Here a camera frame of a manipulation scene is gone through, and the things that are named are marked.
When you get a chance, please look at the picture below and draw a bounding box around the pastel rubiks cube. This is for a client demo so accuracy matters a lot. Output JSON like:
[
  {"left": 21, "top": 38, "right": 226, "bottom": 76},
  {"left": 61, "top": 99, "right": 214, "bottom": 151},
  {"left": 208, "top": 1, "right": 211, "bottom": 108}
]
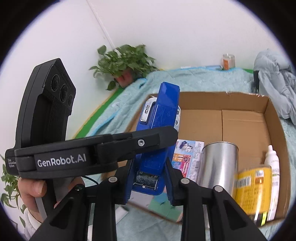
[{"left": 148, "top": 192, "right": 183, "bottom": 222}]

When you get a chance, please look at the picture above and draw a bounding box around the white spray bottle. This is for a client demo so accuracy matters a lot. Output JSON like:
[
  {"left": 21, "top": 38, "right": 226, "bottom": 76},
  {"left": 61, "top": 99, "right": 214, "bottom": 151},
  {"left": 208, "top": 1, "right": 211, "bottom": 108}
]
[{"left": 264, "top": 145, "right": 280, "bottom": 221}]

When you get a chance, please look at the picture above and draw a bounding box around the white plastic device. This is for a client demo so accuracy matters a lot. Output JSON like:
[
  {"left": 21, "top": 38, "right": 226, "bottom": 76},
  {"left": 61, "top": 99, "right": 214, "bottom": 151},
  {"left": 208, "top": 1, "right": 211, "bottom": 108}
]
[{"left": 115, "top": 191, "right": 153, "bottom": 224}]

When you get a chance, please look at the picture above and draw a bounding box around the person's left hand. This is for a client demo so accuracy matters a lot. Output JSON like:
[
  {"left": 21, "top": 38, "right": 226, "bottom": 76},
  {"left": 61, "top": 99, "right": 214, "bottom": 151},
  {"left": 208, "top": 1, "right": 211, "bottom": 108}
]
[{"left": 18, "top": 178, "right": 47, "bottom": 222}]

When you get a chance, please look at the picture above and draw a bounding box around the yellow labelled dark jar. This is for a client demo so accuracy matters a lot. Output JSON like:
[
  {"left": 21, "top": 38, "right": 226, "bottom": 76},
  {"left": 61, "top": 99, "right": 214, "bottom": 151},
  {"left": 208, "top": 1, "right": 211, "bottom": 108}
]
[{"left": 235, "top": 165, "right": 272, "bottom": 226}]

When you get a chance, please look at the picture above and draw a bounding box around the large leaf plant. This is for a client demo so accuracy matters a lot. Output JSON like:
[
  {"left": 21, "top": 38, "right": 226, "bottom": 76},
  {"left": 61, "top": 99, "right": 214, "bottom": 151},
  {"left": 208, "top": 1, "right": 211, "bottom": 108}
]
[{"left": 1, "top": 155, "right": 26, "bottom": 232}]

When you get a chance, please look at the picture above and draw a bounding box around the silver metal can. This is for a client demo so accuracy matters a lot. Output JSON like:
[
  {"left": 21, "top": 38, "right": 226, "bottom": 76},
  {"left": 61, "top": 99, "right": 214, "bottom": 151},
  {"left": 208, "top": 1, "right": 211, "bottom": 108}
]
[{"left": 197, "top": 142, "right": 239, "bottom": 196}]

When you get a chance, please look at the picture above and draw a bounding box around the light green quilted blanket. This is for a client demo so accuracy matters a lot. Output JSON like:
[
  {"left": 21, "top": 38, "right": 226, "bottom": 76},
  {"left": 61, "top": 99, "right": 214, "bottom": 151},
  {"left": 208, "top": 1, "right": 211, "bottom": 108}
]
[{"left": 86, "top": 68, "right": 295, "bottom": 239}]

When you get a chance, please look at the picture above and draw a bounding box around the colourful cartoon book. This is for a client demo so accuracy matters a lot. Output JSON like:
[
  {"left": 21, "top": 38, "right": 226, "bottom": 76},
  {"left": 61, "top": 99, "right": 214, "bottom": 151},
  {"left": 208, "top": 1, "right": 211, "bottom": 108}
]
[{"left": 171, "top": 139, "right": 204, "bottom": 182}]

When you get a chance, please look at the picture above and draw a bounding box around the potted green plant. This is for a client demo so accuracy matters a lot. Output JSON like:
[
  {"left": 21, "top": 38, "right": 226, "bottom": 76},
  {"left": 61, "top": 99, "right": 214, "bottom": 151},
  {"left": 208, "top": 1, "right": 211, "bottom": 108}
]
[{"left": 89, "top": 44, "right": 158, "bottom": 91}]

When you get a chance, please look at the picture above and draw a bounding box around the light blue puffer jacket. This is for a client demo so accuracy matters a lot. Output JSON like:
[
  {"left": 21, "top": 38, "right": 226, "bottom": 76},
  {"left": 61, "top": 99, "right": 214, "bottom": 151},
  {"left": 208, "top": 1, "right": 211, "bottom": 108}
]
[{"left": 254, "top": 49, "right": 295, "bottom": 124}]

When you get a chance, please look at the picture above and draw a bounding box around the small orange labelled jar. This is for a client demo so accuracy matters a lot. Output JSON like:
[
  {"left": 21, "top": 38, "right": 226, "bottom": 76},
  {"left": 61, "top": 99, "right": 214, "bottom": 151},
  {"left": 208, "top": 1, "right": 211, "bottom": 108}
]
[{"left": 223, "top": 53, "right": 235, "bottom": 70}]

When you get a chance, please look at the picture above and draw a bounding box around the black cable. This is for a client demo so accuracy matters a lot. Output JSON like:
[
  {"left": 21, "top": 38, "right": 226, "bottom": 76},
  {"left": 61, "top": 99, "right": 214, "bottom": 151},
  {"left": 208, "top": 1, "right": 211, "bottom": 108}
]
[{"left": 83, "top": 175, "right": 102, "bottom": 187}]

